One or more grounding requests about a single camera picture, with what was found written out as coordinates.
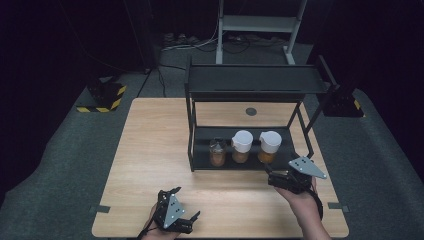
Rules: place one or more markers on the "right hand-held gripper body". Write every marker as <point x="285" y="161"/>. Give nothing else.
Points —
<point x="305" y="166"/>

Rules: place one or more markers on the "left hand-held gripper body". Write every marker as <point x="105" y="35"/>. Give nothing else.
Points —
<point x="173" y="208"/>

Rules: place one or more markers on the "white lid spice jar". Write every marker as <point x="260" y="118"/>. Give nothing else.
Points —
<point x="242" y="141"/>
<point x="270" y="141"/>

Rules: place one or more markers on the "silver lid spice jar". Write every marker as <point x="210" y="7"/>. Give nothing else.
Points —
<point x="217" y="155"/>

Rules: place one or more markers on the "black two-tier metal rack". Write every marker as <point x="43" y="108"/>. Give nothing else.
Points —
<point x="253" y="78"/>

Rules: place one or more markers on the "person's left hand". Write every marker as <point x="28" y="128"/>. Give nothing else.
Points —
<point x="160" y="235"/>

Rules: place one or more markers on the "person's right hand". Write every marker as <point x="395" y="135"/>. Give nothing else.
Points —
<point x="303" y="203"/>

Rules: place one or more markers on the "grey tape strip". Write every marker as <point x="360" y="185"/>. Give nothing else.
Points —
<point x="100" y="209"/>
<point x="338" y="206"/>

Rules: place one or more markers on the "grey round table grommet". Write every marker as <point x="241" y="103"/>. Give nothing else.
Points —
<point x="251" y="111"/>

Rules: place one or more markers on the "yellow black striped floor base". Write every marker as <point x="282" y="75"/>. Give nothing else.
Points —
<point x="106" y="96"/>
<point x="343" y="103"/>

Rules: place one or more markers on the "grey metal stand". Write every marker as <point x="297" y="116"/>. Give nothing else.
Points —
<point x="258" y="24"/>

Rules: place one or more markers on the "power strip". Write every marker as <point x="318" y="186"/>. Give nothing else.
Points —
<point x="180" y="38"/>

